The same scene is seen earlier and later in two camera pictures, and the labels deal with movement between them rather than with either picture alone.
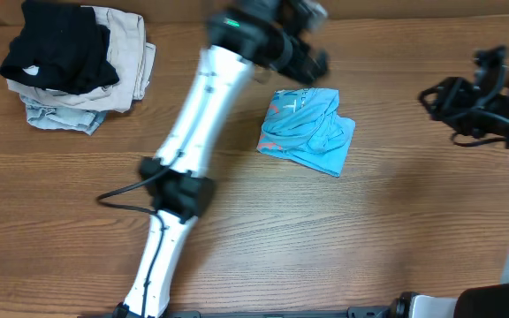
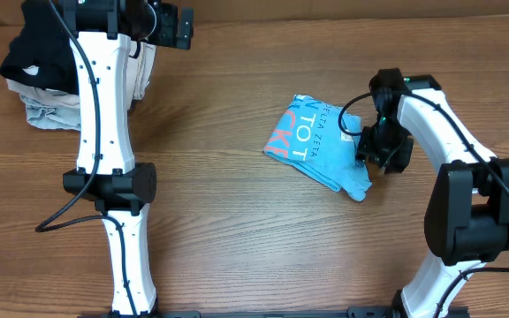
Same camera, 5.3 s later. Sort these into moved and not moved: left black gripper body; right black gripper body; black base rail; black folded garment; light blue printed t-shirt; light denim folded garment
Moved: light blue printed t-shirt; left black gripper body; right black gripper body
Not moved: black base rail; black folded garment; light denim folded garment
